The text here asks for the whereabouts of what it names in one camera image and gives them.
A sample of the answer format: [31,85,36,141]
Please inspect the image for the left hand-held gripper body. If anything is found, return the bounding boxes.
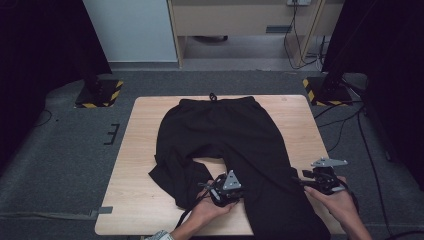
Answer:
[199,169,243,208]

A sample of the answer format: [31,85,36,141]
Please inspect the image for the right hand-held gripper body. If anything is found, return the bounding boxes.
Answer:
[311,157,349,196]

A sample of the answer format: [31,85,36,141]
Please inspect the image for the black pants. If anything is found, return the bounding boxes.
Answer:
[148,92,333,240]

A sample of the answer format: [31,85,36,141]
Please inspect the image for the person's left hand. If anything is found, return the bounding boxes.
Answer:
[191,179,240,227]

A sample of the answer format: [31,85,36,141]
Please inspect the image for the person's right hand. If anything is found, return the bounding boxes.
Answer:
[303,176,360,223]

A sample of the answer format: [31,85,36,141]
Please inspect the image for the left striped shirt sleeve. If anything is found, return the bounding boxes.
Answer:
[145,229,176,240]

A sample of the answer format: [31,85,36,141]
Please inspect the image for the black stand with striped base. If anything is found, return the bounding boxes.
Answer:
[301,68,355,107]
[74,71,125,109]

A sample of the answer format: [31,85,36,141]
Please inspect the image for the grey tape strip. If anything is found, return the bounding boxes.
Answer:
[89,206,115,218]

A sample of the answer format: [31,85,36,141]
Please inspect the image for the black curtain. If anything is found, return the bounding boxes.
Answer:
[321,0,424,192]
[0,0,113,169]

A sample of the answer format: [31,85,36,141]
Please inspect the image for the grey desk label holder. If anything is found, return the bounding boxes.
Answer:
[265,24,294,35]

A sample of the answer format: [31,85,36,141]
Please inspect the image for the dark object under desk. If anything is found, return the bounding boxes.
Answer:
[192,35,230,45]

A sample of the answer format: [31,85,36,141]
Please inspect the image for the light wooden desk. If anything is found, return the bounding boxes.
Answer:
[166,0,346,70]

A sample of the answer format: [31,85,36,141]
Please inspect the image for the white panel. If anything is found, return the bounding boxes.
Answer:
[81,0,179,64]

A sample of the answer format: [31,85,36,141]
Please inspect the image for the left hand-held gripper cable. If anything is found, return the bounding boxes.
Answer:
[174,181,216,230]

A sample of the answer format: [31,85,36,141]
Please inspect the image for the long black floor cable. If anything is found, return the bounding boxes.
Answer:
[356,109,424,240]

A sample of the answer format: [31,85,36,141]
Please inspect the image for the black power cables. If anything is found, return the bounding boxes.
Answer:
[282,2,327,72]

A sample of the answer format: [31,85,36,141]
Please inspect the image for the thin black floor cable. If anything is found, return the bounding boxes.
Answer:
[32,108,54,129]

